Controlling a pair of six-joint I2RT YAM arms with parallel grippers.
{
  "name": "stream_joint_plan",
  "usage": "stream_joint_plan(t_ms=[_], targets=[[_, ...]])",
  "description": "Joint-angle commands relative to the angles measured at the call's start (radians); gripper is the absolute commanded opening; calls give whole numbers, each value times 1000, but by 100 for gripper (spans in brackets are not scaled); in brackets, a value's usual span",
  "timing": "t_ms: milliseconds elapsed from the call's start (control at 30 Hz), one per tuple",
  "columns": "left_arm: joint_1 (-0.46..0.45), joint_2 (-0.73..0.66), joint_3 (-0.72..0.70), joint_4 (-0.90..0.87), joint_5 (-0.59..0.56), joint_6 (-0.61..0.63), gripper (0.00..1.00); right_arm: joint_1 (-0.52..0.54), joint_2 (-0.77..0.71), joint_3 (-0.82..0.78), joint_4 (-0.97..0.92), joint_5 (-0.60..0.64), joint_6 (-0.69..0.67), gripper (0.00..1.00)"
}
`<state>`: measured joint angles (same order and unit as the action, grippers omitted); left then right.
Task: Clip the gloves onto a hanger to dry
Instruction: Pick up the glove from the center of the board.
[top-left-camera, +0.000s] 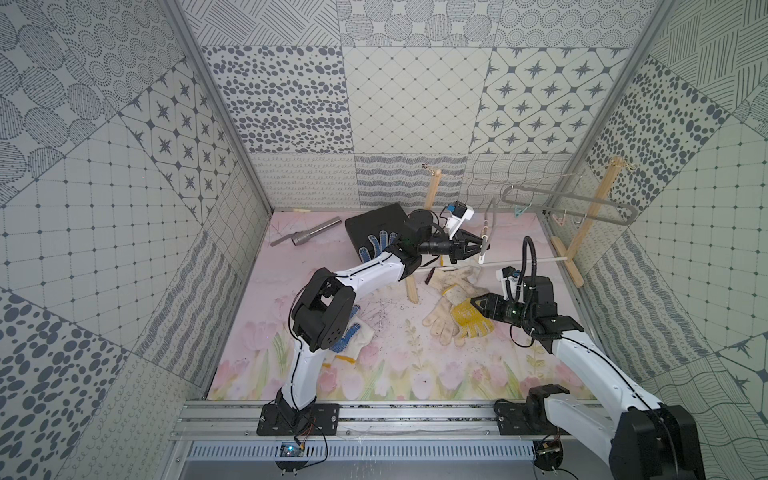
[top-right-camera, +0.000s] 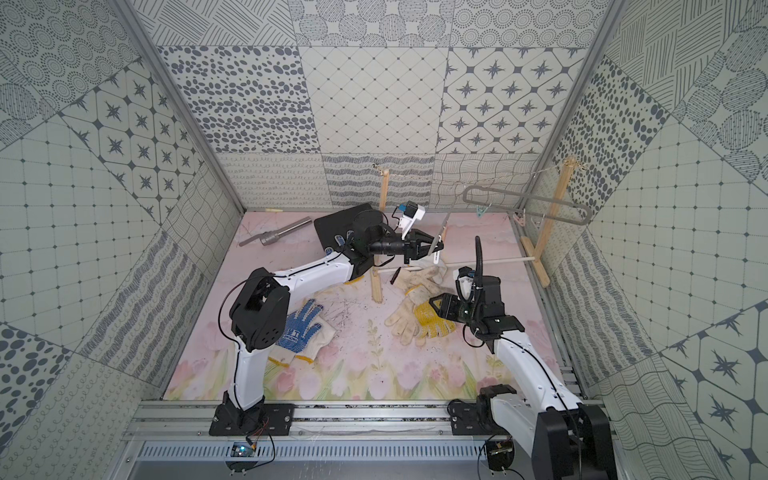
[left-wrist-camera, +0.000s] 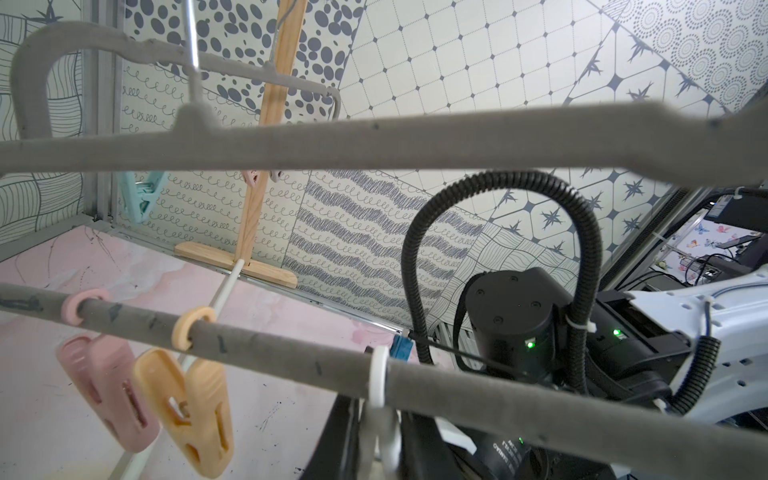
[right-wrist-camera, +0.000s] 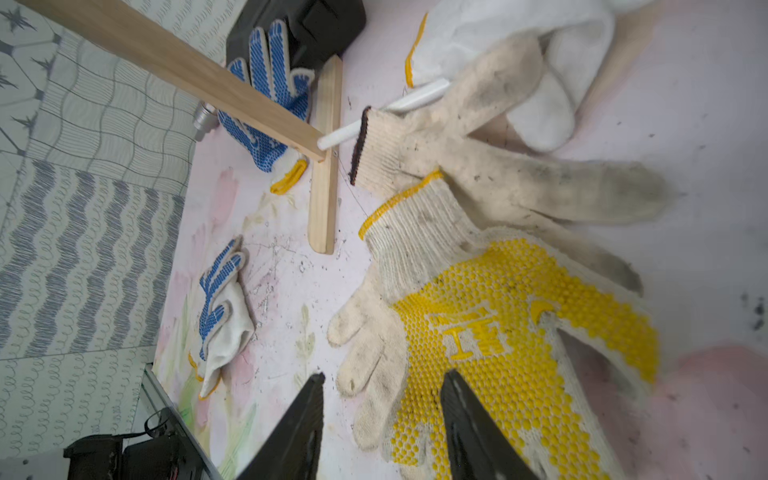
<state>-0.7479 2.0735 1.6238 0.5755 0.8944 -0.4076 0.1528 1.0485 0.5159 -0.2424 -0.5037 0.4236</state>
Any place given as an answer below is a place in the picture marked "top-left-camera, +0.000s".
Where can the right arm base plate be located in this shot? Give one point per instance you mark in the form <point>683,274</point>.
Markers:
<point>511,419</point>

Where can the beige knit gloves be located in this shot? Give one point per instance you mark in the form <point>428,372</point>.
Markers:
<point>454,286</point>

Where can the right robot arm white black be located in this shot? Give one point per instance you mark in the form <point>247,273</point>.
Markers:
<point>639,436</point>

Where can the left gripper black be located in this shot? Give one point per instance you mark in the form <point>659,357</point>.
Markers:
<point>457,246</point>

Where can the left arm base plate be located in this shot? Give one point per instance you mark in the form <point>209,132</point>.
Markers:
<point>317,419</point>

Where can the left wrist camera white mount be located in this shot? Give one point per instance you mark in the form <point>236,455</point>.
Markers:
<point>456,214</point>

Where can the white clothes peg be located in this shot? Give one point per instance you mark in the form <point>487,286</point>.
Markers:
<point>483,250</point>

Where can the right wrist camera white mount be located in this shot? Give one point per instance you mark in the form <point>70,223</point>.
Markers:
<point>510,279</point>

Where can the small black module right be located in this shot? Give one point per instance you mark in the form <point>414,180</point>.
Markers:
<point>548,455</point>

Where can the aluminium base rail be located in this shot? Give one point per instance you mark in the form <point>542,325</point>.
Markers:
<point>358,420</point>

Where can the blue dotted glove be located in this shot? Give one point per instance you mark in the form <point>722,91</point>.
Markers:
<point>376,245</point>
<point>356,337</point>

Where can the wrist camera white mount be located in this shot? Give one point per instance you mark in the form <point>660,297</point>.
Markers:
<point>510,279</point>
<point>456,214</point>

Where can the blue dotted glove near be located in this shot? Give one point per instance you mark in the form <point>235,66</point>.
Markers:
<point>356,337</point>

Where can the grey metal cylinder tool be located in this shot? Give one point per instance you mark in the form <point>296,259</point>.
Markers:
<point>303,236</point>

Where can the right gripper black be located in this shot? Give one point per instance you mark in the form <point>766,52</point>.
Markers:
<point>491,306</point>

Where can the small circuit board left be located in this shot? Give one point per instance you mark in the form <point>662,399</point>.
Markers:
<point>291,458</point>

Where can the blue dotted glove far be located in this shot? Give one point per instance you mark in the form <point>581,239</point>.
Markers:
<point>376,245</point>

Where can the grey clip hanger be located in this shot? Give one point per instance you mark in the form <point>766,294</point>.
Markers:
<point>562,206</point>

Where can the wooden drying rack frame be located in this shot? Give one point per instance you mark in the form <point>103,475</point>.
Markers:
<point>483,177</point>

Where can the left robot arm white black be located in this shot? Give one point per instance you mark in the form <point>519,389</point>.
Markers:
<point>321,311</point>

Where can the black flat pad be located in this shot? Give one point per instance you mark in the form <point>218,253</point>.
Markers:
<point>389,218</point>

